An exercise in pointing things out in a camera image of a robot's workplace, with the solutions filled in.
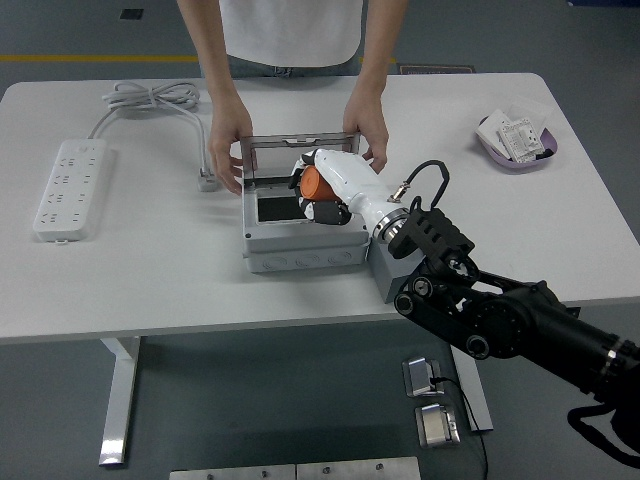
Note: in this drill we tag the person's left hand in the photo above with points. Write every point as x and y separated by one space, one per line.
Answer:
370 120

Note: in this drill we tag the person's right hand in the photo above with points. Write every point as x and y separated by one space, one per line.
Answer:
227 135

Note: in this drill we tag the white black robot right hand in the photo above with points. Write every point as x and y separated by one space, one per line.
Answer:
350 175

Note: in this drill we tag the orange cylindrical battery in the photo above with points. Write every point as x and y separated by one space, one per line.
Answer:
315 182

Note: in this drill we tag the grey junction box with lid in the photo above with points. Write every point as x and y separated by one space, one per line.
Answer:
300 250

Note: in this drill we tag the person's left forearm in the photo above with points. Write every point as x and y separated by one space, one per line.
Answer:
380 55

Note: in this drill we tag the person's right forearm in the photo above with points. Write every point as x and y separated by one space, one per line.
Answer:
210 60

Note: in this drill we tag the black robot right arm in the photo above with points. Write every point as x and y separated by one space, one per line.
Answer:
515 320

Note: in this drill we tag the dark floor sign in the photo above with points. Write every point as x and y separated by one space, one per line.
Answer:
440 69

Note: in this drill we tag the grey block with round hole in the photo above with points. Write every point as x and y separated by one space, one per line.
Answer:
385 270

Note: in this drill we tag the plain white packet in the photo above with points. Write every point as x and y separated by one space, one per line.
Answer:
490 129

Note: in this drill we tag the person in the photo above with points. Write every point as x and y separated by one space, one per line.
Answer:
290 30

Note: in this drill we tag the purple shallow tray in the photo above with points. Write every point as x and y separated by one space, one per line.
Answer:
500 162

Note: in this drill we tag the white printed packet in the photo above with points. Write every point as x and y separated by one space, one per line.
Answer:
522 140

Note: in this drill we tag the dark square floor hatch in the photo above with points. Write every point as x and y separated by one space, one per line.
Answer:
131 14

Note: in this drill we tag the clear plastic packet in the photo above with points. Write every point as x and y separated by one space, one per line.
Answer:
527 107

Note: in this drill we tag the white power strip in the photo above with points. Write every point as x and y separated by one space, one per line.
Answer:
70 190

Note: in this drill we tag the small dark item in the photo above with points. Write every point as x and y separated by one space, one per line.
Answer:
542 154

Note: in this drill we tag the open silver floor socket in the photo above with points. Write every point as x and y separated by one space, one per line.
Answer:
437 425
420 375

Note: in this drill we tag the white table leg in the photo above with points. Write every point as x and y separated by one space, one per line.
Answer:
475 395
120 400

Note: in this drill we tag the grey metal plate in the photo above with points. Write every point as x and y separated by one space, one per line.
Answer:
232 473
357 469

